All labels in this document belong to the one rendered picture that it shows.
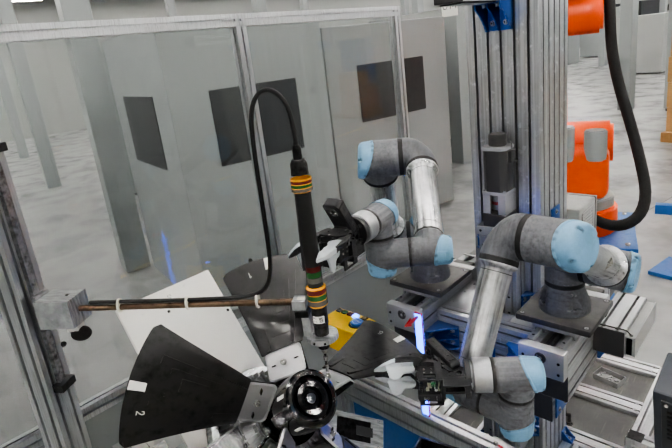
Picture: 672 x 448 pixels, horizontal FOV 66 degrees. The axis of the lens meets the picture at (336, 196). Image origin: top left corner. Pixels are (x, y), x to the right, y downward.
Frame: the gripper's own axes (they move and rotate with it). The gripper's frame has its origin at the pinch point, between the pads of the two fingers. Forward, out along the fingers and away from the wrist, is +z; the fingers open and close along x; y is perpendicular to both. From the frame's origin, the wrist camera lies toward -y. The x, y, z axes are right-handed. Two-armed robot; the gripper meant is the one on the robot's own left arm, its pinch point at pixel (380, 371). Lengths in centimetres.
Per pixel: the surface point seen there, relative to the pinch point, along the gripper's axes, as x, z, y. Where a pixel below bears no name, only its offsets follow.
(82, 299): -22, 69, -2
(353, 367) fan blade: -1.4, 6.1, 0.0
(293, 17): -75, 27, -101
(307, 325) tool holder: -16.3, 14.1, 3.6
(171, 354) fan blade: -22.4, 37.3, 19.1
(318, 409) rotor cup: -4.1, 11.8, 15.3
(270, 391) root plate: -7.7, 21.6, 13.7
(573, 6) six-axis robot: -42, -154, -379
